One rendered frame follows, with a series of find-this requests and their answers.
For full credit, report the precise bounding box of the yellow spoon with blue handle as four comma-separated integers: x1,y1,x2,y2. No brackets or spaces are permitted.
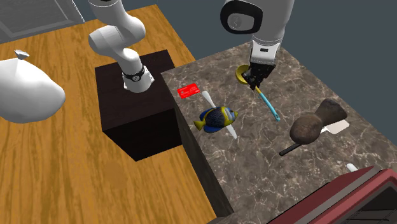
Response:
235,64,281,122

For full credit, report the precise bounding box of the white tied rubbish bag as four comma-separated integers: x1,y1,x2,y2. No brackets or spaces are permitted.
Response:
0,49,67,125

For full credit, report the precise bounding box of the black-handled white spatula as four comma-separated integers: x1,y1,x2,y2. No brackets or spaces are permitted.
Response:
279,119,351,157

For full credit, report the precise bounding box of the grey panelled door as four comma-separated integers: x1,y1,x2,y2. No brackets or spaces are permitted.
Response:
0,0,87,45

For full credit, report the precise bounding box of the dark robot stand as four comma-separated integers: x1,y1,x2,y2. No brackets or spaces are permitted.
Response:
94,49,184,162

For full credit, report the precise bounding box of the brown wooden vase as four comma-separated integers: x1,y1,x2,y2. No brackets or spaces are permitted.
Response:
289,98,349,146

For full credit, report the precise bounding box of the white plastic knife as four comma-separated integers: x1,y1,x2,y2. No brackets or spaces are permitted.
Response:
201,90,239,140

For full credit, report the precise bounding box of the red card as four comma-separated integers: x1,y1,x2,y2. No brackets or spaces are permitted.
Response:
176,82,201,100

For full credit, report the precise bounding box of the blue and yellow toy fish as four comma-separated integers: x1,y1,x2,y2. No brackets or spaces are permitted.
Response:
193,106,240,134

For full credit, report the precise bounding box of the red microwave oven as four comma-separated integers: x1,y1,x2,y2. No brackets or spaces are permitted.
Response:
266,165,397,224

